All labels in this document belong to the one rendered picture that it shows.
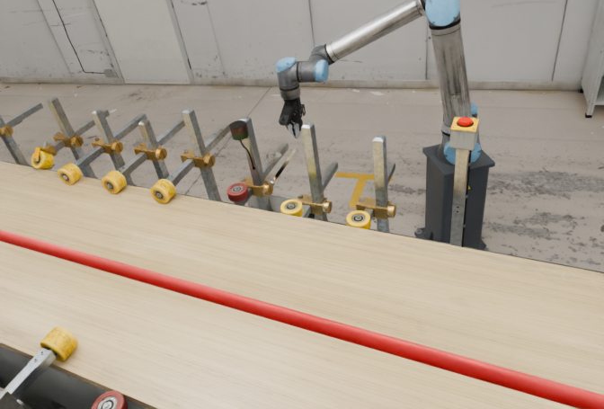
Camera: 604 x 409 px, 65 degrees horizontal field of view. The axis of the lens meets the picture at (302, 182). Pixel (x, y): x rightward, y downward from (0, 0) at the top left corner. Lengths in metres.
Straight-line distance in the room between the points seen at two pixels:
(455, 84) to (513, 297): 0.92
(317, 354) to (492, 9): 3.38
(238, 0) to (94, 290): 3.43
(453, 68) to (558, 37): 2.39
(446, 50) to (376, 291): 0.99
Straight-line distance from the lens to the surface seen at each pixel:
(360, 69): 4.47
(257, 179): 1.85
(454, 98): 2.02
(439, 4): 1.87
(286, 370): 1.25
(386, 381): 1.22
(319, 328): 0.25
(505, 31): 4.24
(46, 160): 2.41
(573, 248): 2.93
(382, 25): 2.06
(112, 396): 1.36
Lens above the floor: 1.95
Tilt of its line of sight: 36 degrees down
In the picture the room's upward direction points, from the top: 10 degrees counter-clockwise
